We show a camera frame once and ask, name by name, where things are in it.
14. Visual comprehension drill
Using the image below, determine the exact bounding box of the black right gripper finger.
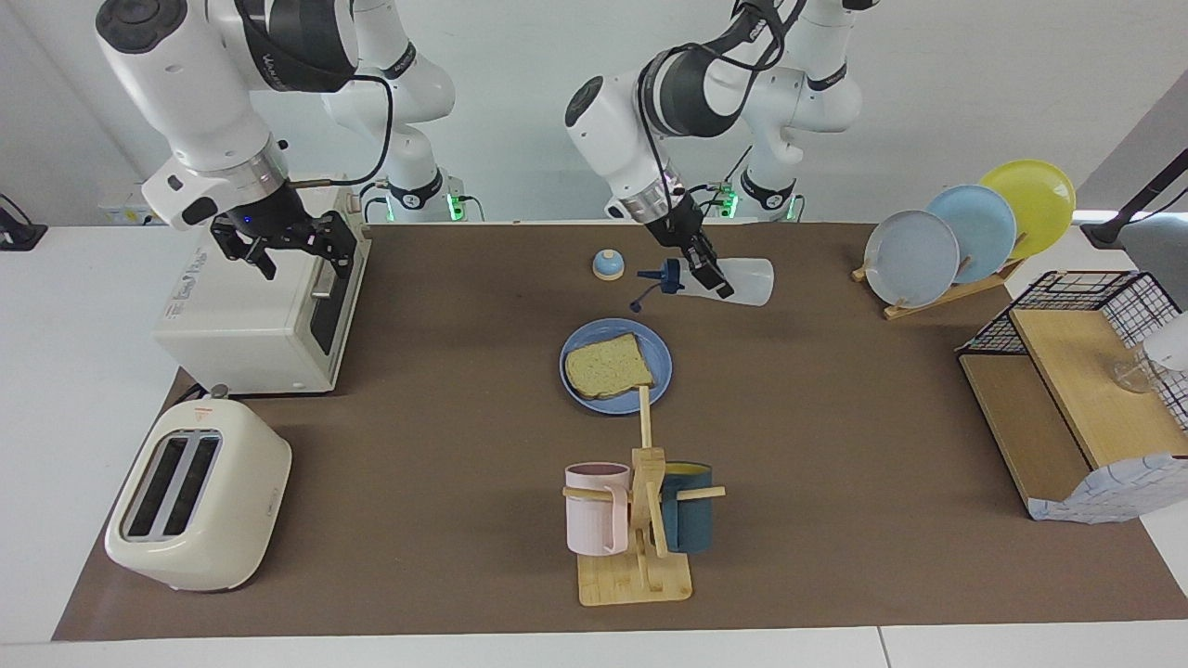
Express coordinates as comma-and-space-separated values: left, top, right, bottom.
211, 226, 278, 280
310, 211, 359, 278

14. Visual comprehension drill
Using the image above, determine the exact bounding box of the translucent squeeze bottle blue cap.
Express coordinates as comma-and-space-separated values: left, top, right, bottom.
631, 257, 775, 313

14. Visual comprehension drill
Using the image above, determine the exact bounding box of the slice of toast bread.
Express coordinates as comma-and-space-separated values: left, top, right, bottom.
564, 332, 656, 402

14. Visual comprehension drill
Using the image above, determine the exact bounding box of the blue round plate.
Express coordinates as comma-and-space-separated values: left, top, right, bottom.
560, 318, 673, 415

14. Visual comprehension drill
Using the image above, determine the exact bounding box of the pale grey plate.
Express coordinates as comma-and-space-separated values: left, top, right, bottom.
864, 210, 961, 309

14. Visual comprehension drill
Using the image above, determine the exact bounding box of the wooden plate rack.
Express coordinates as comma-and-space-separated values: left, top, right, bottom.
852, 232, 1027, 322

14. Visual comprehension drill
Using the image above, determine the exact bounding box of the light blue plate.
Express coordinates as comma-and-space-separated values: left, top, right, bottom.
925, 185, 1018, 285

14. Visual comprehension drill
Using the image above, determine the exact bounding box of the yellow plate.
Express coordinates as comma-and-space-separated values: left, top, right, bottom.
979, 160, 1078, 262

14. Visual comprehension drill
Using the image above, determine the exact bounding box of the white toaster oven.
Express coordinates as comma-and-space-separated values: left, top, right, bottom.
153, 181, 372, 397

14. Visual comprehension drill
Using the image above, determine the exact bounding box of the white power strip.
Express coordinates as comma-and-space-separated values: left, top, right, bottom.
97, 181, 174, 227

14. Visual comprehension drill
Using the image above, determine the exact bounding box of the brown table mat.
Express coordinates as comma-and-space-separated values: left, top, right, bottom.
51, 221, 1188, 643

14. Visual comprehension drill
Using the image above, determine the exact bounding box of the black desk clamp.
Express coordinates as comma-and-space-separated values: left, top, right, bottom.
0, 192, 48, 252

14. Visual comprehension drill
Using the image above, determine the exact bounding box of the dark teal mug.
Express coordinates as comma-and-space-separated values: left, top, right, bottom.
660, 462, 716, 555

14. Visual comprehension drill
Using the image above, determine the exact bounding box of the cream two-slot toaster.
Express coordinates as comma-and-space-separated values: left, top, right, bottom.
104, 385, 293, 593

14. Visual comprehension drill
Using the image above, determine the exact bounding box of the pink mug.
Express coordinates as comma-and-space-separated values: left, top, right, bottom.
564, 462, 633, 558

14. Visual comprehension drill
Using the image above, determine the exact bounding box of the wooden mug tree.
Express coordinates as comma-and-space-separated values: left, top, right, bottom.
562, 385, 727, 607

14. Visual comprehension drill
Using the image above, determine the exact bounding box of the wooden shelf unit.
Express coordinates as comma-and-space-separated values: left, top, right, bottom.
959, 306, 1188, 520

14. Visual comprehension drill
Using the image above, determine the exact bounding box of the clear glass cup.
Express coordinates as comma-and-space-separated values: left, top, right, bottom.
1111, 355, 1163, 397

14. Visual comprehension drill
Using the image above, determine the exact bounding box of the marble pattern paper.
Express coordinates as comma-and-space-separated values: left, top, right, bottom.
1027, 452, 1188, 524

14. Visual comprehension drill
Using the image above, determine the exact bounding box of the white rounded container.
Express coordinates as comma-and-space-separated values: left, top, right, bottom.
1143, 314, 1188, 374

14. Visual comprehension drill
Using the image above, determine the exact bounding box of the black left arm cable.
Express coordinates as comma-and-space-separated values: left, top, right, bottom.
637, 0, 804, 198

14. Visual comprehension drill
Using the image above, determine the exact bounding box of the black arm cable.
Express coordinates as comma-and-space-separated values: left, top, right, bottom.
286, 72, 395, 189
637, 0, 804, 198

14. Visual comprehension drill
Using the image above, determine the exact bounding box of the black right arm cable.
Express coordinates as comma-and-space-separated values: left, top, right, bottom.
286, 72, 395, 189

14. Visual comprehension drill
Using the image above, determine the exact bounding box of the black wire basket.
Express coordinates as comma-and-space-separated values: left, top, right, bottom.
958, 270, 1188, 433

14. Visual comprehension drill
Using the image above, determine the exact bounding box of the black camera stand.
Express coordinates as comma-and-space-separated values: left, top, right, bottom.
1081, 147, 1188, 251

